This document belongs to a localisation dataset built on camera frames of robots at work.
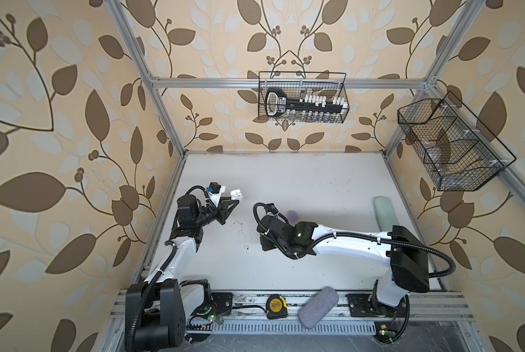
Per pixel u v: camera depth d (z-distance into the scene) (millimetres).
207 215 708
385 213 946
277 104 839
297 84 911
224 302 750
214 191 698
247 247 868
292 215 956
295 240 565
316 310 704
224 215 738
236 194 811
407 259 427
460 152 724
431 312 741
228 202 786
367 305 746
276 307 718
